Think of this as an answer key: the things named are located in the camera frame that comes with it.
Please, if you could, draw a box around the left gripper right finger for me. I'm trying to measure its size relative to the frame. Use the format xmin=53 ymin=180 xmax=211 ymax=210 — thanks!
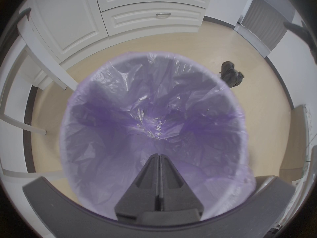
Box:
xmin=160 ymin=154 xmax=204 ymax=218

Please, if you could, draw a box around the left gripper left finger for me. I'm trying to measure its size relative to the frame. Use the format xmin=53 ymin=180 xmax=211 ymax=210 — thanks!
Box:
xmin=114 ymin=153 xmax=160 ymax=220

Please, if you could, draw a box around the purple plastic bag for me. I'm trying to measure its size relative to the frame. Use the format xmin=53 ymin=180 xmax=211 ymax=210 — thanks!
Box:
xmin=59 ymin=51 xmax=257 ymax=220

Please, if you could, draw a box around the black plastic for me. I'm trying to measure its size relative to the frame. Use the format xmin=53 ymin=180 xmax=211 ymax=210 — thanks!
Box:
xmin=219 ymin=61 xmax=245 ymax=88

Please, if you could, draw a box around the white trash bin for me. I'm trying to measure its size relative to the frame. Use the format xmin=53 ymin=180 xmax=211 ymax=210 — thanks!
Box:
xmin=59 ymin=52 xmax=249 ymax=220

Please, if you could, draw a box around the white chair with grey seat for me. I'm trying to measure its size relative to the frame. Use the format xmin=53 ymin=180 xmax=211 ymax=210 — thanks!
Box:
xmin=0 ymin=8 xmax=79 ymax=180

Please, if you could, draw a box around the white wardrobe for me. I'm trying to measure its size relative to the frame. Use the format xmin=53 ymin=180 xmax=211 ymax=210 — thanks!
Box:
xmin=15 ymin=0 xmax=214 ymax=70

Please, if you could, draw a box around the grey curtain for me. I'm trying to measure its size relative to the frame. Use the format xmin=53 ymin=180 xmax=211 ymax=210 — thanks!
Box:
xmin=241 ymin=0 xmax=289 ymax=50

